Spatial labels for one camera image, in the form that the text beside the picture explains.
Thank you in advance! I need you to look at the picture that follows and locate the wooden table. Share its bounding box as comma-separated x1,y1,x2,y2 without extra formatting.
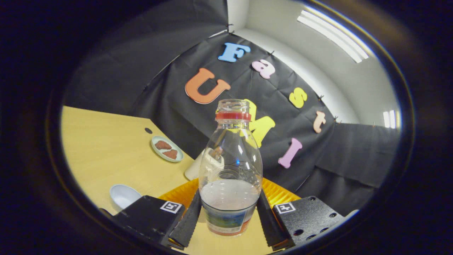
61,106,280,255

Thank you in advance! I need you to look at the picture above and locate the ceiling light panel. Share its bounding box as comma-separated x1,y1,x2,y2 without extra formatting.
297,10,369,63
383,110,396,129

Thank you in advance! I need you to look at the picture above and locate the white toaster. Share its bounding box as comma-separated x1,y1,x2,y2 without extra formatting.
184,148,206,181

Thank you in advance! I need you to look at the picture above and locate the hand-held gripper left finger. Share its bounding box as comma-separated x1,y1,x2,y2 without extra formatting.
113,179,202,250

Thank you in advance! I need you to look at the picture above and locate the clear plastic juice bottle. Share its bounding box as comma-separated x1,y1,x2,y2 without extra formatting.
198,99,263,237

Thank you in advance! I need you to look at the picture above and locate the green plate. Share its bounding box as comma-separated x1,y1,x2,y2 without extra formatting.
151,136,184,163

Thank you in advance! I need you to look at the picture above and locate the white cup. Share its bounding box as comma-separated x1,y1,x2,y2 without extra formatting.
110,184,142,210

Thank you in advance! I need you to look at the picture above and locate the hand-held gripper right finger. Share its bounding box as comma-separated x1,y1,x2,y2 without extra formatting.
257,178,347,250

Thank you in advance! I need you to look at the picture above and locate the black backdrop cloth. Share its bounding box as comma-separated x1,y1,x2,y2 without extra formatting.
64,0,402,216

